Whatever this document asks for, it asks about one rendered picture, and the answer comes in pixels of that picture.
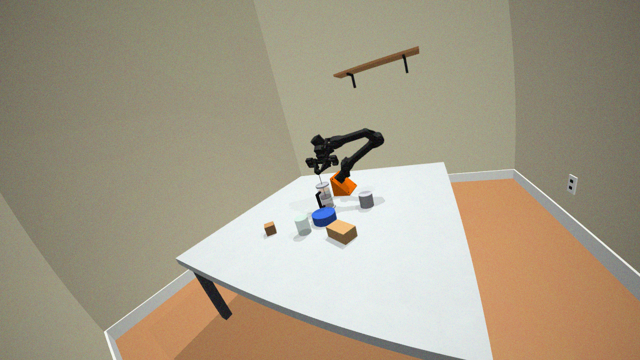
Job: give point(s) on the blue cylinder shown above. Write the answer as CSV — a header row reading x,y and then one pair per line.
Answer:
x,y
324,216

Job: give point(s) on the french press with black knob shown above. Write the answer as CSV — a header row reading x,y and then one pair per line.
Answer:
x,y
324,195

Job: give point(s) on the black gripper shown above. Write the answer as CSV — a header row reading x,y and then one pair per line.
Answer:
x,y
322,159

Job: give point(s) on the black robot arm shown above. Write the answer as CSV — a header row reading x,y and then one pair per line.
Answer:
x,y
321,146

